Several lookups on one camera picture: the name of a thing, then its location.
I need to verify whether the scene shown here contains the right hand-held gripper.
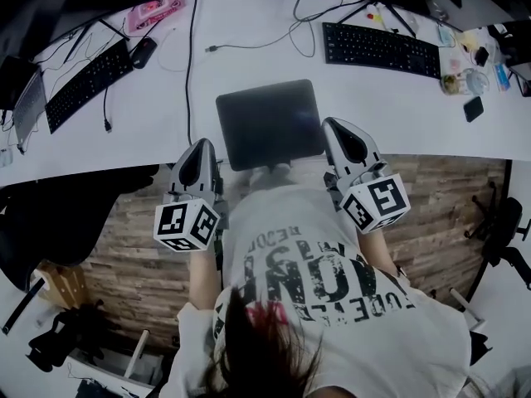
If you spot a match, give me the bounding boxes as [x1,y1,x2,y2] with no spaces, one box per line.
[321,116,412,236]

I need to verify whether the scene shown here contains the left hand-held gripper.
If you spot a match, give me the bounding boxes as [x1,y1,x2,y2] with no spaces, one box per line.
[153,137,229,253]

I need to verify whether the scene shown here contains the black mouse pad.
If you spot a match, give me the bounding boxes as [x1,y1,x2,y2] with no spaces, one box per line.
[215,78,326,172]

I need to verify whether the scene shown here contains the person's left forearm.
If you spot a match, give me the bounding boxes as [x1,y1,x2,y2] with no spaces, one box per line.
[188,246,228,311]

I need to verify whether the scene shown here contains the person's right forearm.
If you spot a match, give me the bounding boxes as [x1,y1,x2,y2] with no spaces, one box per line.
[355,224,407,281]

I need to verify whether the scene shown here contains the black computer mouse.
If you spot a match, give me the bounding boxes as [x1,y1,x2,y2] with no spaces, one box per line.
[131,36,158,70]

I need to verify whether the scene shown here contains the person's light trousers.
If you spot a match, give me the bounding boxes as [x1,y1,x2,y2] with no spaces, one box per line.
[247,166,300,192]

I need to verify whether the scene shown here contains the black keyboard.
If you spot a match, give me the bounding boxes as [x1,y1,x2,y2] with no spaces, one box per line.
[321,22,442,80]
[44,39,135,135]

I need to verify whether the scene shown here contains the round glass jar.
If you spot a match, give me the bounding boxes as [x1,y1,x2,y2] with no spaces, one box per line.
[440,72,468,97]

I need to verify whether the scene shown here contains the black smartphone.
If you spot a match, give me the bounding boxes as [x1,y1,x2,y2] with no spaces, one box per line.
[462,95,485,124]

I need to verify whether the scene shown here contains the clear round container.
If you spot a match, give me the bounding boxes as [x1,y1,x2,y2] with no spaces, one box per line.
[464,67,491,95]

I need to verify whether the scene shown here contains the pale blue pouch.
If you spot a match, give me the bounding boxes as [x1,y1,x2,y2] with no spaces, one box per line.
[437,25,456,49]

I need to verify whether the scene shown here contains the blue and white packet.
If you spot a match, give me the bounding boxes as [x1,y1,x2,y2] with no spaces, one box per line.
[492,62,512,93]

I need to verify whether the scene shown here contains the cardboard box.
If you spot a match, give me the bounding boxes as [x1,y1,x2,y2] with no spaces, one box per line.
[31,262,89,311]

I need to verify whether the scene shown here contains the pink wipes packet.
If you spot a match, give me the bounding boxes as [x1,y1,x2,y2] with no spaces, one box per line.
[126,0,186,34]

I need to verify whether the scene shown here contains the silver laptop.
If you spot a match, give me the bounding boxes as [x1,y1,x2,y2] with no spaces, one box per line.
[11,69,48,145]

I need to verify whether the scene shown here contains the white printed t-shirt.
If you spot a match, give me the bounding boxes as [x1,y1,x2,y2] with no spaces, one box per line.
[163,182,473,398]

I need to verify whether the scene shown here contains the black and white rod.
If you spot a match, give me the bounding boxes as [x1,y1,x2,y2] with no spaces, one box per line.
[1,279,46,336]

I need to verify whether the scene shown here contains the thick black cable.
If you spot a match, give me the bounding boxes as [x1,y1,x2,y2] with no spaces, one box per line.
[183,0,200,145]

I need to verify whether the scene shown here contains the black keyboard cable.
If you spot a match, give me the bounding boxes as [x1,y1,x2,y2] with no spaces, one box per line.
[102,85,114,134]

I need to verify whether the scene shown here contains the thin cable with plug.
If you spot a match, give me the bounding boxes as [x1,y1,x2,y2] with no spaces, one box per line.
[206,0,348,57]

